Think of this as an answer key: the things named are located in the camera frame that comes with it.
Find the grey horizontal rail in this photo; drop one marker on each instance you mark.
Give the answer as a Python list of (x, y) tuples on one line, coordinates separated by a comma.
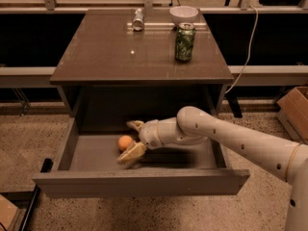
[(253, 75)]

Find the cardboard box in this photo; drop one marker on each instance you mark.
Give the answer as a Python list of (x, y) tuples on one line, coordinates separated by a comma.
[(8, 214), (294, 106)]

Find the green soda can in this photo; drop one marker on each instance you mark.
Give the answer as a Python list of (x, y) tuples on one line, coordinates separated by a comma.
[(184, 42)]

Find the white bowl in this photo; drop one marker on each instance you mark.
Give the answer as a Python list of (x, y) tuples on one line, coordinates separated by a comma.
[(181, 14)]

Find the black bar at floor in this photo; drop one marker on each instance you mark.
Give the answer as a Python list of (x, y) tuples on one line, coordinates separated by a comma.
[(47, 165)]

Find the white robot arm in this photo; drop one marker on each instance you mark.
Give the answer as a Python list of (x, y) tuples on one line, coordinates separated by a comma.
[(287, 160)]

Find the cardboard box bottom left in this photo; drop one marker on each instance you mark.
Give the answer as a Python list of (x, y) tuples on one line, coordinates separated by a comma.
[(8, 214)]

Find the grey cabinet with counter top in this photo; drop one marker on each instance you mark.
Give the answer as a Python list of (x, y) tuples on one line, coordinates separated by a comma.
[(110, 74)]

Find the open grey top drawer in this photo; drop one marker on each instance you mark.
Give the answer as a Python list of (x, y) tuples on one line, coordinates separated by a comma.
[(86, 162)]

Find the cardboard box right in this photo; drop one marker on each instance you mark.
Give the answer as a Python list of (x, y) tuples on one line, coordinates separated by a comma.
[(294, 106)]

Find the orange fruit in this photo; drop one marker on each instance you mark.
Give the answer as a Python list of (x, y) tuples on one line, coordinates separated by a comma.
[(124, 142)]

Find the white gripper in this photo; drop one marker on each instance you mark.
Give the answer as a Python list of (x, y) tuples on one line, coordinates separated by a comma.
[(148, 134)]

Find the silver can lying down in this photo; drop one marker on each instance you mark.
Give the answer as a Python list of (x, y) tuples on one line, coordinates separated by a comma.
[(138, 20)]

